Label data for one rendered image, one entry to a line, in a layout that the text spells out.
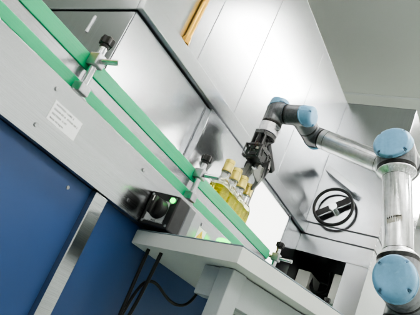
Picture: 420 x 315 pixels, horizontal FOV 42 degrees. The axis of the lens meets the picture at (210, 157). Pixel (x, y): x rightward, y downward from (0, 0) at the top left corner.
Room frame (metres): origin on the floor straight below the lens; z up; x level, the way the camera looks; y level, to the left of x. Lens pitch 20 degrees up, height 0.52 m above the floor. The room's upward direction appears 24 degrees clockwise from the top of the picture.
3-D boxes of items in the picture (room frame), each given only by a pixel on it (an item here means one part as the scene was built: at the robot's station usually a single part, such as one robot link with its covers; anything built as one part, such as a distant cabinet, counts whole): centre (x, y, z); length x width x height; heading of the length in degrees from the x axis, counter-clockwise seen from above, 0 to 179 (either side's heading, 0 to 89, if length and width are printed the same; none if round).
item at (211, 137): (2.10, -0.19, 1.15); 0.90 x 0.03 x 0.34; 145
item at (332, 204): (2.58, -0.67, 1.49); 0.21 x 0.05 x 0.21; 55
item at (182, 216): (1.21, 0.03, 0.79); 0.08 x 0.08 x 0.08; 55
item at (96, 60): (0.94, 0.25, 0.94); 0.07 x 0.04 x 0.13; 55
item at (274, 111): (1.82, -0.16, 1.45); 0.09 x 0.08 x 0.11; 50
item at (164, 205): (1.17, 0.07, 0.79); 0.04 x 0.03 x 0.04; 55
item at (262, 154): (1.81, -0.15, 1.29); 0.09 x 0.08 x 0.12; 140
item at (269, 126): (1.82, -0.16, 1.37); 0.08 x 0.08 x 0.05
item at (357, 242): (2.86, -0.93, 1.69); 0.70 x 0.37 x 0.89; 145
